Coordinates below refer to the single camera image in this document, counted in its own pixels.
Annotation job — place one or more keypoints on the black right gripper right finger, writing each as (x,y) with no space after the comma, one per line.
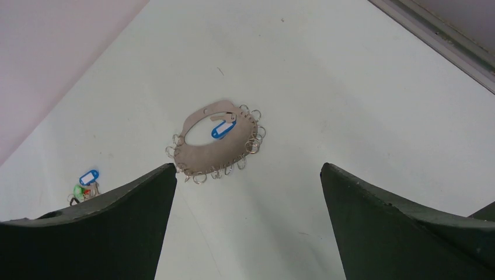
(381,235)

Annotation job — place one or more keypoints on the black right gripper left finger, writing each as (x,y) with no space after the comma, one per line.
(116,235)

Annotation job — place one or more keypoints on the green key tag in pile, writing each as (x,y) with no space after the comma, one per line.
(79,192)

